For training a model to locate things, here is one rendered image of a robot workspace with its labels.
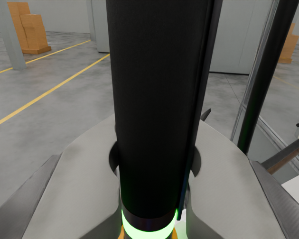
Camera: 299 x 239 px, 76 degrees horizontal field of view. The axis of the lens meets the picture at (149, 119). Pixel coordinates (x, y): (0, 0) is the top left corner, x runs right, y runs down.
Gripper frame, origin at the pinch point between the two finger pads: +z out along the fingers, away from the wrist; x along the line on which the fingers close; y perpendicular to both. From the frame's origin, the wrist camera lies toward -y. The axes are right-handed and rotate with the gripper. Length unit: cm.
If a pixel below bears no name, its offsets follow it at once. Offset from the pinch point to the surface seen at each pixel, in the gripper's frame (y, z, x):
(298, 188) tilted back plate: 30, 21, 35
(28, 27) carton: 73, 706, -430
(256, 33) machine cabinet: 53, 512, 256
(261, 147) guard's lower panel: 70, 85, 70
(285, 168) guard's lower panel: 65, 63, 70
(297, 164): 58, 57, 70
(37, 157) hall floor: 157, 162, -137
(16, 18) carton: 46, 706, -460
